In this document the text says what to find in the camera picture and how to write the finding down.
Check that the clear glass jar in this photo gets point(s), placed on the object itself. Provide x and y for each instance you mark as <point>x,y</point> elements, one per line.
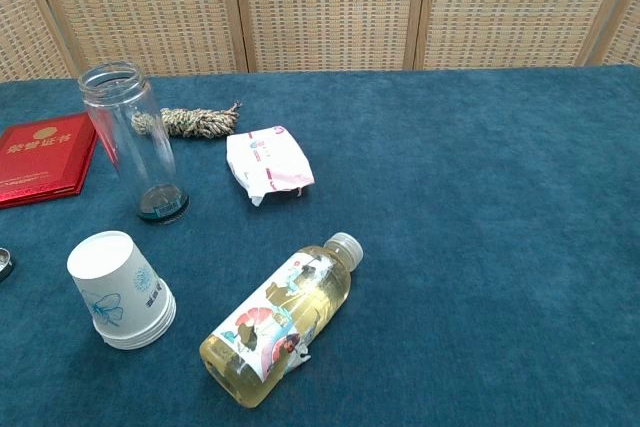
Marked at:
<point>131,157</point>

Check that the white paper cup stack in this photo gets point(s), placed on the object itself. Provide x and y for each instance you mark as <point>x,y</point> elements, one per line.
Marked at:
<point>117,292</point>

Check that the white tissue packet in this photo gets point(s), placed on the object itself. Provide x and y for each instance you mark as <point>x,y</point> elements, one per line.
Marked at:
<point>265,162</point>

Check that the yellow tea plastic bottle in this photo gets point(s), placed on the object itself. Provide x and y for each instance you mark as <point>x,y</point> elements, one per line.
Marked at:
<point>280,317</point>

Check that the blue velvet tablecloth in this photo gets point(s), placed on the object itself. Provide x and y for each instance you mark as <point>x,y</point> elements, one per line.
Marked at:
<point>450,247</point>

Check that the woven wooden folding screen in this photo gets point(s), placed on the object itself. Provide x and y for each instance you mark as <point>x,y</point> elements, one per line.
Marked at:
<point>325,7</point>

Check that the red certificate book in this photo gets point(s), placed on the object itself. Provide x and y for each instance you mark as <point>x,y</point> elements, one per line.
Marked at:
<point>45,159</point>

